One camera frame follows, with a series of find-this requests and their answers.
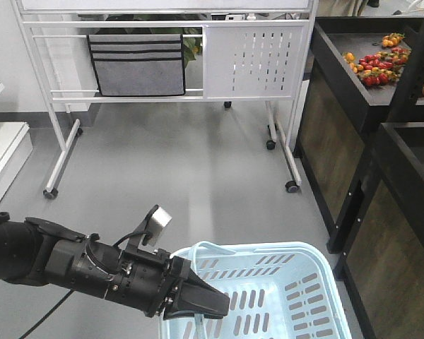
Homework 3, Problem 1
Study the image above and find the cherry tomato pile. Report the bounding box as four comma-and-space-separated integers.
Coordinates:
342, 32, 411, 88

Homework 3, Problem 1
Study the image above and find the black wooden produce stand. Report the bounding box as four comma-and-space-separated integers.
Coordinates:
295, 16, 424, 338

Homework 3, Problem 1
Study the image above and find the grey fabric pocket organizer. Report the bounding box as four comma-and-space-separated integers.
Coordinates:
87, 34, 186, 97

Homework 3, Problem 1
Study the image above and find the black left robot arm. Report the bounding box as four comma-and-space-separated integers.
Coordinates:
0, 213, 230, 319

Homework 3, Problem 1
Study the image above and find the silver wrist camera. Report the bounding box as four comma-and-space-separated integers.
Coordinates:
141, 205, 172, 246

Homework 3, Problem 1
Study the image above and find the white metal shelf unit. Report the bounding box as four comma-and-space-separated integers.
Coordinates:
0, 81, 35, 213

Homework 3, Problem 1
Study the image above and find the light blue plastic basket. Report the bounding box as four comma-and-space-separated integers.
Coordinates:
159, 241, 351, 338

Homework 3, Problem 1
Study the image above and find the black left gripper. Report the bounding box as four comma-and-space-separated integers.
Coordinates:
105, 249, 230, 320

